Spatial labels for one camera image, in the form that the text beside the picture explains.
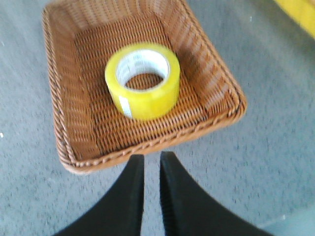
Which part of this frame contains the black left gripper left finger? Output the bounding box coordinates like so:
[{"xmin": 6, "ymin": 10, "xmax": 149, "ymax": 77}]
[{"xmin": 55, "ymin": 154, "xmax": 144, "ymax": 236}]

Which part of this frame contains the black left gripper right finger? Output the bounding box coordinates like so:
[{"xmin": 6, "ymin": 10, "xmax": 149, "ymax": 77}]
[{"xmin": 159, "ymin": 151, "xmax": 269, "ymax": 236}]

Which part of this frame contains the yellow-green tape roll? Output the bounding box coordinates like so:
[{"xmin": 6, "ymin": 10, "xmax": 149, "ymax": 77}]
[{"xmin": 104, "ymin": 42, "xmax": 180, "ymax": 120}]

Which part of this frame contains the brown wicker basket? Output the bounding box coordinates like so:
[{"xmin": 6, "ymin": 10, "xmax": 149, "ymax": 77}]
[{"xmin": 41, "ymin": 0, "xmax": 248, "ymax": 175}]

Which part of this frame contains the yellow woven basket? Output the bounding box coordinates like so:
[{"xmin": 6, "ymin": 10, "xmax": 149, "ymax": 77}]
[{"xmin": 274, "ymin": 0, "xmax": 315, "ymax": 39}]

